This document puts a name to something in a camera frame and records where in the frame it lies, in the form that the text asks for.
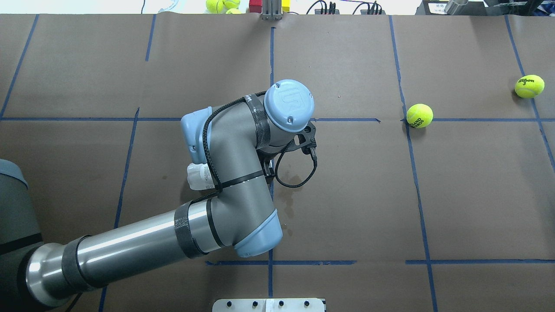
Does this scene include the yellow Grand Slam tennis ball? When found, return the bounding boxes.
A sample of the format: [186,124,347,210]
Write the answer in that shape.
[406,103,434,128]

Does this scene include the yellow Wilson tennis ball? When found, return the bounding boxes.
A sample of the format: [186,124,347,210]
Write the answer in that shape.
[514,75,545,98]

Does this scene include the clear tennis ball can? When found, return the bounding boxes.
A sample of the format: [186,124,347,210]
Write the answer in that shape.
[186,162,215,190]

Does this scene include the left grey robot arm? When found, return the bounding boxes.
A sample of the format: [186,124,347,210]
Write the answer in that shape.
[1,79,317,312]

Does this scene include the yellow tennis ball on desk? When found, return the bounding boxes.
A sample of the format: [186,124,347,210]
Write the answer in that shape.
[206,0,225,14]

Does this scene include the red cube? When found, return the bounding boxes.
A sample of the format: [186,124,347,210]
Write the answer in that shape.
[248,0,262,13]

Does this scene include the yellow cube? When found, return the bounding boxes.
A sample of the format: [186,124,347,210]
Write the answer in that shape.
[281,0,291,13]

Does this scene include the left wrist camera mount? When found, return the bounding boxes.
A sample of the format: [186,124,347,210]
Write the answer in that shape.
[260,121,318,178]

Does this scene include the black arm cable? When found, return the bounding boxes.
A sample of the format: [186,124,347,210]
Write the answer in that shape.
[191,91,318,204]

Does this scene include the aluminium frame post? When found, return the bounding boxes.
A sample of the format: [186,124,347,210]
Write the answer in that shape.
[261,0,283,20]

